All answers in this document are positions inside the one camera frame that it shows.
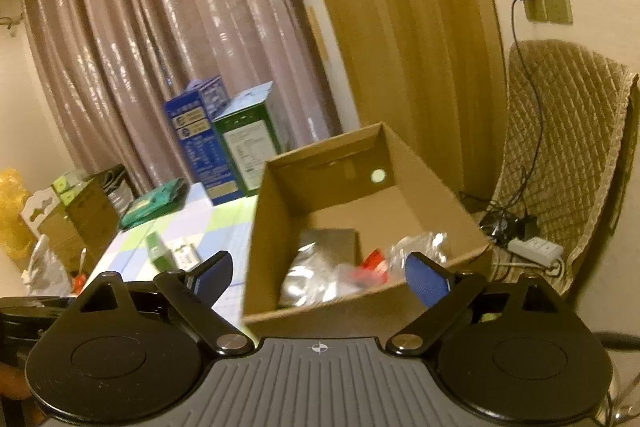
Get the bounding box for red candy packet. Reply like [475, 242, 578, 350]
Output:
[350, 248, 392, 288]

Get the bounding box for long white ointment box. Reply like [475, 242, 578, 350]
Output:
[171, 241, 200, 269]

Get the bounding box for green tissue boxes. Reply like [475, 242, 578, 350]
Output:
[52, 169, 93, 208]

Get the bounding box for tall blue carton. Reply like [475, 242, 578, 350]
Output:
[164, 76, 246, 200]

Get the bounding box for beige curtain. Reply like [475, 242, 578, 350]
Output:
[17, 0, 361, 192]

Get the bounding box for grey charger cable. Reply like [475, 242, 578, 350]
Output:
[511, 0, 545, 228]

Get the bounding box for white carved chair back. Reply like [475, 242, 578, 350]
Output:
[19, 187, 57, 240]

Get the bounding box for brown cardboard box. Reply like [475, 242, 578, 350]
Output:
[241, 122, 496, 340]

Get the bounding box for wooden door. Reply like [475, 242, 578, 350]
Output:
[292, 0, 506, 208]

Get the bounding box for tall brown paper carton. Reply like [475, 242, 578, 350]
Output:
[67, 182, 121, 250]

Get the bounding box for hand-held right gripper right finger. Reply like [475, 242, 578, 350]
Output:
[386, 251, 576, 355]

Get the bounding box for person's left hand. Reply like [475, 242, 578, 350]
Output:
[0, 359, 32, 403]

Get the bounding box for small brown storage carton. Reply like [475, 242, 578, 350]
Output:
[40, 219, 83, 275]

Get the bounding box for white striped bag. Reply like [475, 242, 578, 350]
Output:
[102, 164, 136, 212]

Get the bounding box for empty wall socket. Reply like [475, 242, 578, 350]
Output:
[542, 0, 572, 25]

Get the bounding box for silver foil pouch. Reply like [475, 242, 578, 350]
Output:
[279, 229, 362, 308]

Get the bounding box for green white medicine box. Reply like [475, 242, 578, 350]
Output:
[145, 231, 177, 274]

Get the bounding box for chair with quilted cover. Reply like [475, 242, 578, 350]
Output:
[487, 39, 640, 298]

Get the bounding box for white plastic bag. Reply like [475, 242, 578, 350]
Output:
[22, 234, 76, 295]

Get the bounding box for white power strip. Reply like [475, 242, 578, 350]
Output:
[506, 236, 565, 269]

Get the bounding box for yellow plastic bag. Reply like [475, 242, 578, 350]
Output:
[0, 167, 31, 258]

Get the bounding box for clear plastic bag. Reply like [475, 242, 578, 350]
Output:
[387, 231, 449, 280]

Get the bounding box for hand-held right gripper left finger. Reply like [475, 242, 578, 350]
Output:
[70, 251, 253, 355]

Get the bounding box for green wipes packet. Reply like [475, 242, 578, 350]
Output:
[119, 179, 190, 230]

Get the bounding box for tall green carton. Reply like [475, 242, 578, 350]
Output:
[211, 81, 290, 198]

